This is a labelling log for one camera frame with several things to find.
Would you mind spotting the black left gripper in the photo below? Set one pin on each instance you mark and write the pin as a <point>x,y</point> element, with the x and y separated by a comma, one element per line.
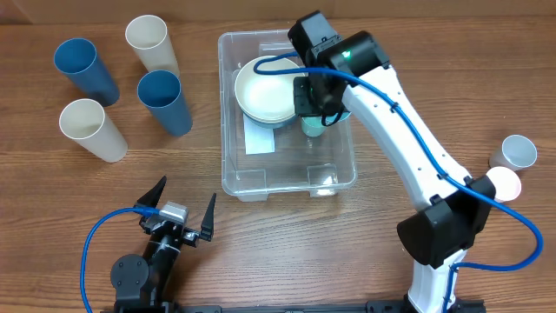
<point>207,224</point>

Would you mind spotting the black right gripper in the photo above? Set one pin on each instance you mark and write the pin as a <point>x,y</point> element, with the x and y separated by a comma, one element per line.
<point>308,105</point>

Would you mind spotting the light blue small cup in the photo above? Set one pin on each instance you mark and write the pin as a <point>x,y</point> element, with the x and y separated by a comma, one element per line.
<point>341,116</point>

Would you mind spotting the green small cup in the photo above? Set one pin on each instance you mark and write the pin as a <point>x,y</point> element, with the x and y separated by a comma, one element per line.
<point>312,126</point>

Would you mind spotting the blue bowl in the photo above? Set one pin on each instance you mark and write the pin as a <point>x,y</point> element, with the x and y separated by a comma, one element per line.
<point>271,125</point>

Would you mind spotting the cream tall cup front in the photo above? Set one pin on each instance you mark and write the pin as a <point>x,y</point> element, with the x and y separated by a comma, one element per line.
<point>85,122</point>

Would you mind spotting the cream tall cup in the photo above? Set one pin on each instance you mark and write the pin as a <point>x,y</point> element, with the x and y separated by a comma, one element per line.
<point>85,122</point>
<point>148,36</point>

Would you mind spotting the grey small cup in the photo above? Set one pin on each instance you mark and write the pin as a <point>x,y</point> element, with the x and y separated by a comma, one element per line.
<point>515,153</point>

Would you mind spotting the pink small cup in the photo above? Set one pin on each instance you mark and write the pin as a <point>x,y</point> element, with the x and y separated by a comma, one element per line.
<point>506,182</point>

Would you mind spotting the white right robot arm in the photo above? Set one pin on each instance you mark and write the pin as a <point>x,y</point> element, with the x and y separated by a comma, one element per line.
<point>356,77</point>

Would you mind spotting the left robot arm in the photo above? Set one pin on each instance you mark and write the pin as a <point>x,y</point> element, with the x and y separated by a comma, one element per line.
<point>140,281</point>

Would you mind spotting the clear plastic storage bin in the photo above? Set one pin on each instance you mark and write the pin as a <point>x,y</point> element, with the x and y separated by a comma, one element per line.
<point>319,165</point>

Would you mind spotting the white label in bin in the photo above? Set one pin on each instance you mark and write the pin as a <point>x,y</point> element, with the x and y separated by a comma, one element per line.
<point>258,140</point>

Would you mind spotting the blue tall cup near bin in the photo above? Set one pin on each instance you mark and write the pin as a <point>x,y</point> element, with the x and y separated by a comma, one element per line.
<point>161,93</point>

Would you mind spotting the cream tall cup back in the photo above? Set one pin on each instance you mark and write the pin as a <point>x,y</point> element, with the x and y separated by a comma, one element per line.
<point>148,36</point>

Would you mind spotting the blue tall cup far left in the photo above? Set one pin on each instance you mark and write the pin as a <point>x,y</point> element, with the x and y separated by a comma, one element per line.
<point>79,60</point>

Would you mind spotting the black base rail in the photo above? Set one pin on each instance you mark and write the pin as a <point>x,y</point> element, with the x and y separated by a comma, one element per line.
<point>385,306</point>

